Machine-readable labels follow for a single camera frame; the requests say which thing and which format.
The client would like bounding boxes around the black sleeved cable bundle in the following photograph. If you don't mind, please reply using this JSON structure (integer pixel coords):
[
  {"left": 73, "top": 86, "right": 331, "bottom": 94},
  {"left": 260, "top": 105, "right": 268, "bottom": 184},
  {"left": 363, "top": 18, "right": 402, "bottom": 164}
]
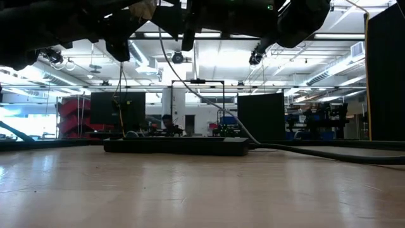
[{"left": 0, "top": 120, "right": 35, "bottom": 143}]

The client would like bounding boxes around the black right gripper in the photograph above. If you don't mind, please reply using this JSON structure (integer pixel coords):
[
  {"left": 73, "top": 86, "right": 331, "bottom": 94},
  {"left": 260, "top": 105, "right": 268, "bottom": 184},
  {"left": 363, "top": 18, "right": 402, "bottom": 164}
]
[{"left": 151, "top": 0, "right": 279, "bottom": 51}]

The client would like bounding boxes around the thick black power strip cable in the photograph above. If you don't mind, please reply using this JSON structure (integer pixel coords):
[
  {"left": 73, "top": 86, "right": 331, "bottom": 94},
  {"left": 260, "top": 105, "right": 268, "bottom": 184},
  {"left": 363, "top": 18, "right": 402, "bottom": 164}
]
[{"left": 248, "top": 142, "right": 405, "bottom": 165}]

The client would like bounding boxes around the black bar with light panels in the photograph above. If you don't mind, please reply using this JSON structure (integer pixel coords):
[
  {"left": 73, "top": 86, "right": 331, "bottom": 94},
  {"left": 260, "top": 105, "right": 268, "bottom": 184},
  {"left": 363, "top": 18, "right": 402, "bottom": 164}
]
[{"left": 129, "top": 31, "right": 365, "bottom": 41}]

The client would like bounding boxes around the person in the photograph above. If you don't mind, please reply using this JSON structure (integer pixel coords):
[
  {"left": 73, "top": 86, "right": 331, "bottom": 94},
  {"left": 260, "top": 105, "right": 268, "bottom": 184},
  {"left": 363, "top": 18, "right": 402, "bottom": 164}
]
[{"left": 159, "top": 113, "right": 180, "bottom": 137}]

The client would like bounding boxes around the black standing panel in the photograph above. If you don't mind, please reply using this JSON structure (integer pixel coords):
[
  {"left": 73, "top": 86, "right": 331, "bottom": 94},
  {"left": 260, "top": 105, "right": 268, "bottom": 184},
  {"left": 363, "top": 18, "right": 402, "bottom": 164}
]
[
  {"left": 237, "top": 92, "right": 285, "bottom": 144},
  {"left": 90, "top": 91, "right": 146, "bottom": 134}
]

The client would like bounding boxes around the black ceiling spotlight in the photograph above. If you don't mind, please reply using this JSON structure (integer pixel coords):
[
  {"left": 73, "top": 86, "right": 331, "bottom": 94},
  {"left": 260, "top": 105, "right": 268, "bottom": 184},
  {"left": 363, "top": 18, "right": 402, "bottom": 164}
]
[
  {"left": 248, "top": 50, "right": 264, "bottom": 67},
  {"left": 42, "top": 47, "right": 65, "bottom": 67},
  {"left": 171, "top": 50, "right": 185, "bottom": 65}
]

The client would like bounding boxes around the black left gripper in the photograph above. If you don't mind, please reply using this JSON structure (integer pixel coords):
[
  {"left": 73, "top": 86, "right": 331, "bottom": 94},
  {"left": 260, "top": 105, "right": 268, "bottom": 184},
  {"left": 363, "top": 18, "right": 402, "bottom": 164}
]
[{"left": 78, "top": 0, "right": 148, "bottom": 63}]

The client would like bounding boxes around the black aluminium table frame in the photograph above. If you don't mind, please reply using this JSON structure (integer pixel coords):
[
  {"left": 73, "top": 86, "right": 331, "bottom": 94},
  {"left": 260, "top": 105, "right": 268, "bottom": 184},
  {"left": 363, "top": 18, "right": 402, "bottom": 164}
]
[{"left": 0, "top": 138, "right": 405, "bottom": 152}]

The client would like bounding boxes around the silver ceiling air duct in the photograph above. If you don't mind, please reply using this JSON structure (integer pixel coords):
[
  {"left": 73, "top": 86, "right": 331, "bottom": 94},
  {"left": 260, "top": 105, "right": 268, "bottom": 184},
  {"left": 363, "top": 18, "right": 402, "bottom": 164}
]
[{"left": 128, "top": 39, "right": 163, "bottom": 82}]

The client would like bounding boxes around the distant robot workstation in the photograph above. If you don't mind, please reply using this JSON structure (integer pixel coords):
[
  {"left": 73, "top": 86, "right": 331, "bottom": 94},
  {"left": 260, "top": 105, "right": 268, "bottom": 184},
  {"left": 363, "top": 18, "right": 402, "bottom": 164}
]
[{"left": 286, "top": 101, "right": 349, "bottom": 140}]

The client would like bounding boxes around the black hanging cable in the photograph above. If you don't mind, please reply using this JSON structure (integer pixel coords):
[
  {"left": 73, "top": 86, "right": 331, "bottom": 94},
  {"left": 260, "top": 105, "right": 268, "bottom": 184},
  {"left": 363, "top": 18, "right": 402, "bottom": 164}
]
[{"left": 112, "top": 61, "right": 129, "bottom": 137}]

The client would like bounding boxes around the black tube frame stand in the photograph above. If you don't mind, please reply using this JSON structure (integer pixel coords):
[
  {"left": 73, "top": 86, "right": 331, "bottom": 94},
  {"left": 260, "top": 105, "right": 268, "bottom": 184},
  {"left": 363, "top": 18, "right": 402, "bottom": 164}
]
[{"left": 170, "top": 79, "right": 226, "bottom": 137}]

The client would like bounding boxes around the black power strip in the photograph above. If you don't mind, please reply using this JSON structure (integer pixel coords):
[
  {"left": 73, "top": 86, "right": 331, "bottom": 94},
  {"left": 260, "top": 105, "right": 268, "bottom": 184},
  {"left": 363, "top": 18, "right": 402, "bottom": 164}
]
[{"left": 103, "top": 136, "right": 249, "bottom": 157}]

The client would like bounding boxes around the red shelf rack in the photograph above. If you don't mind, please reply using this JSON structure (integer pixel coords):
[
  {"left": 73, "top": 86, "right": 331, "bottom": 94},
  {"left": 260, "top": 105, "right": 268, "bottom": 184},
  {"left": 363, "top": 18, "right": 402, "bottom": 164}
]
[{"left": 56, "top": 96, "right": 115, "bottom": 139}]

